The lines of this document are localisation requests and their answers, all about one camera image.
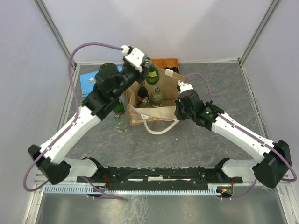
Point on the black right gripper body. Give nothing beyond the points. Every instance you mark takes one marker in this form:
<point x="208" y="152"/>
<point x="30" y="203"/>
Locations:
<point x="181" y="114"/>

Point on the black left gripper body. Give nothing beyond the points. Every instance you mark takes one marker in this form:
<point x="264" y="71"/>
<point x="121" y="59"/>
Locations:
<point x="140" y="76"/>

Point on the green perrier glass bottle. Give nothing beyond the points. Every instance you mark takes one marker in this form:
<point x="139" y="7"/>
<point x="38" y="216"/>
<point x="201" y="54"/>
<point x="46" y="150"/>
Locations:
<point x="151" y="71"/>

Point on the burlap canvas tote bag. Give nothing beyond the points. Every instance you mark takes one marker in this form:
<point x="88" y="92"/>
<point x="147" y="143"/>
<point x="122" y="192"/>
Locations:
<point x="167" y="83"/>

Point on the green glass beverage bottle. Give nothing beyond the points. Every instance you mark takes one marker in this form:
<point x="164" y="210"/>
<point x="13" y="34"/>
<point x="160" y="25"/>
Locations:
<point x="119" y="109"/>

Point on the clear soda water bottle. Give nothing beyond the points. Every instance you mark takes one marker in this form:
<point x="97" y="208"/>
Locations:
<point x="120" y="124"/>

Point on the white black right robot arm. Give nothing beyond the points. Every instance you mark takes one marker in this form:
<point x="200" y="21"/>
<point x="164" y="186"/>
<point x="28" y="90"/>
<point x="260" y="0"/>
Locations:
<point x="270" y="160"/>

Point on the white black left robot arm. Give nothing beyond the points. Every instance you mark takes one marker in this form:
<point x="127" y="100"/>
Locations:
<point x="109" y="85"/>

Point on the red-capped beverage bottle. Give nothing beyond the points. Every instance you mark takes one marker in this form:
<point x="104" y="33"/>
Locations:
<point x="142" y="93"/>

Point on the orange wooden compartment tray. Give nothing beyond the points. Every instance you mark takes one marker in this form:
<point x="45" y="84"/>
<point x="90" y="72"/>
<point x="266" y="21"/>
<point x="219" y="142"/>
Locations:
<point x="162" y="63"/>

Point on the green soda water bottle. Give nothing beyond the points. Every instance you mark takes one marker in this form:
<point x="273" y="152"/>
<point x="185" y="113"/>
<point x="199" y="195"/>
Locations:
<point x="157" y="97"/>

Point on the dark yellow-patterned rolled sock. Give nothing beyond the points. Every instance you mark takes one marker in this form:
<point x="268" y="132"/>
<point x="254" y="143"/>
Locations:
<point x="174" y="69"/>

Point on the blue space-print cloth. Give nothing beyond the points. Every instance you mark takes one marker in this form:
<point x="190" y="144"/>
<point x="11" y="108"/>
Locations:
<point x="87" y="82"/>

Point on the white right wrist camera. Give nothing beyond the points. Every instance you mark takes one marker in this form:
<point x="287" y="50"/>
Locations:
<point x="182" y="87"/>

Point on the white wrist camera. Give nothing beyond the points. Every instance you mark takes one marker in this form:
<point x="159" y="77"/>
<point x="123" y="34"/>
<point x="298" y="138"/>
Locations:
<point x="134" y="56"/>
<point x="182" y="87"/>

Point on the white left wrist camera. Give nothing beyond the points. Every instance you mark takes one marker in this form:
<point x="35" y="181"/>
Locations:
<point x="134" y="56"/>

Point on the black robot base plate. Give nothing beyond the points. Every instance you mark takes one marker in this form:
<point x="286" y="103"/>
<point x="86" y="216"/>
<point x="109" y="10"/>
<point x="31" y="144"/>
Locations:
<point x="154" y="179"/>

